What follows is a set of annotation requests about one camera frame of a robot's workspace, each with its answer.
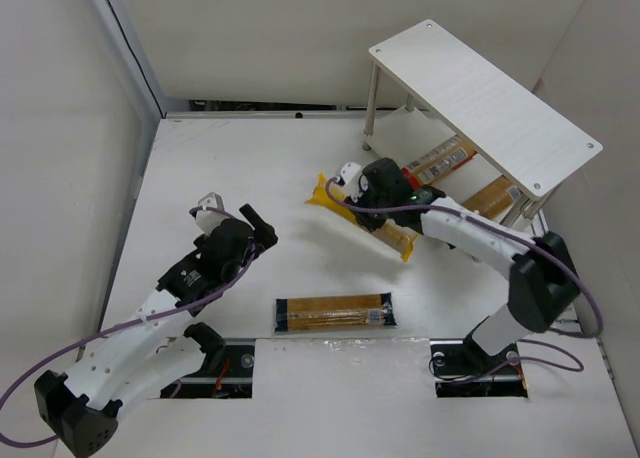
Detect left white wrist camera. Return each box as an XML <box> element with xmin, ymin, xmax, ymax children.
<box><xmin>189</xmin><ymin>192</ymin><xmax>227</xmax><ymax>236</ymax></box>

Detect blue spaghetti bag front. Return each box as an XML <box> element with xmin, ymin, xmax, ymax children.
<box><xmin>274</xmin><ymin>293</ymin><xmax>397</xmax><ymax>333</ymax></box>

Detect white two-tier shelf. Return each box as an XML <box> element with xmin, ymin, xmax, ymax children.
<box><xmin>364</xmin><ymin>20</ymin><xmax>603</xmax><ymax>226</ymax></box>

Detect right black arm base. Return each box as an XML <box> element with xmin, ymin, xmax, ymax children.
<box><xmin>428</xmin><ymin>338</ymin><xmax>528</xmax><ymax>398</ymax></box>

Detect dark blue spaghetti bag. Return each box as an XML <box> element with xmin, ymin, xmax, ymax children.
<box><xmin>462</xmin><ymin>176</ymin><xmax>521</xmax><ymax>221</ymax></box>

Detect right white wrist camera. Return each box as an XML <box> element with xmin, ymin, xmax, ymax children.
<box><xmin>335</xmin><ymin>162</ymin><xmax>362</xmax><ymax>202</ymax></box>

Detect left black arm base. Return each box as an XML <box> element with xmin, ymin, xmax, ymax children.
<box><xmin>160</xmin><ymin>323</ymin><xmax>255</xmax><ymax>400</ymax></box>

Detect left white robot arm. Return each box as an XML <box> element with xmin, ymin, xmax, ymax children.
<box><xmin>34</xmin><ymin>204</ymin><xmax>278</xmax><ymax>457</ymax></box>

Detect yellow spaghetti bag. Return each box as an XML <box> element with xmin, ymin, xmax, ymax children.
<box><xmin>306</xmin><ymin>173</ymin><xmax>418</xmax><ymax>262</ymax></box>

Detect red spaghetti bag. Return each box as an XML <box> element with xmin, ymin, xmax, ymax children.
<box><xmin>401</xmin><ymin>135</ymin><xmax>477</xmax><ymax>189</ymax></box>

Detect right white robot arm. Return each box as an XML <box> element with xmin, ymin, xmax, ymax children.
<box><xmin>340</xmin><ymin>158</ymin><xmax>580</xmax><ymax>370</ymax></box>

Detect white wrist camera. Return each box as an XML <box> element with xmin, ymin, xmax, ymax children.
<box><xmin>335</xmin><ymin>162</ymin><xmax>362</xmax><ymax>202</ymax></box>
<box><xmin>189</xmin><ymin>192</ymin><xmax>227</xmax><ymax>236</ymax></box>

